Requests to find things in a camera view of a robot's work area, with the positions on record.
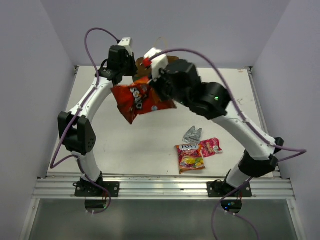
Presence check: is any green paper bag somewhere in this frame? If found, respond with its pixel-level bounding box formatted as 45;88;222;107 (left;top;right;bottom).
131;36;181;82

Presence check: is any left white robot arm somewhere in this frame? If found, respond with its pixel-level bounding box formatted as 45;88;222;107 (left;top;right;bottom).
50;37;137;197

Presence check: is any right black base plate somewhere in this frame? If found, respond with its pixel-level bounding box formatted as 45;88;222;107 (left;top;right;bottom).
206;179;253;198

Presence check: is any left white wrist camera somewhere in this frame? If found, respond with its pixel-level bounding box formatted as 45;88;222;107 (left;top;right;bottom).
117;37;133;56

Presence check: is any small pink candy bag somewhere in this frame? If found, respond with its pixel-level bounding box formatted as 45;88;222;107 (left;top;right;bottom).
199;137;223;158

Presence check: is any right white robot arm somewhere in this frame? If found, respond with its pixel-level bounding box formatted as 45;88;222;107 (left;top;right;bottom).
149;57;284;197

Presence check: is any silver foil packet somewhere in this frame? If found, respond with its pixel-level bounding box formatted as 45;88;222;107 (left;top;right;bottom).
182;126;202;145

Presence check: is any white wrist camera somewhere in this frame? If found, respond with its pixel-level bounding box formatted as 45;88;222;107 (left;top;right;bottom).
117;37;133;56
142;47;169;81

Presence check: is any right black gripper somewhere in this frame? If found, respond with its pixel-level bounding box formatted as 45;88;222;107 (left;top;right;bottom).
147;65;189;108

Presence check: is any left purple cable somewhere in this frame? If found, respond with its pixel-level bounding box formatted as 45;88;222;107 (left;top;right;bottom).
49;27;122;215

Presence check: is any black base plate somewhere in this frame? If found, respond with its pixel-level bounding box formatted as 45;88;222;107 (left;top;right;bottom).
206;179;253;198
72;179;120;197

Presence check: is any Fox's fruits candy bag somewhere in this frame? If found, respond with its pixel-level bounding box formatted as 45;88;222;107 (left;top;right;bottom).
175;144;206;174

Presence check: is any red Doritos bag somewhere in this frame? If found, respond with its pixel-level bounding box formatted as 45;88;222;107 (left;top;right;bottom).
111;76;176;124

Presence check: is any aluminium frame rail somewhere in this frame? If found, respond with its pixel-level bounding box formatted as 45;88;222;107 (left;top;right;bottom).
31;174;295;200

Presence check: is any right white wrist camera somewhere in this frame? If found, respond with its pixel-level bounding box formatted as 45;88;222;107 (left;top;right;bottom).
142;47;169;81

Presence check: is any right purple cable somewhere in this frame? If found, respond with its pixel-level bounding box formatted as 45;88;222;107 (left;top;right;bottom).
147;47;307;240

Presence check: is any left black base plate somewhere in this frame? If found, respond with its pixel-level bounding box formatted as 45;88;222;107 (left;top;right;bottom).
72;179;120;197

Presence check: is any purple cable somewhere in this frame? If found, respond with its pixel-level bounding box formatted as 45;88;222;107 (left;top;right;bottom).
147;47;307;240
49;27;122;215

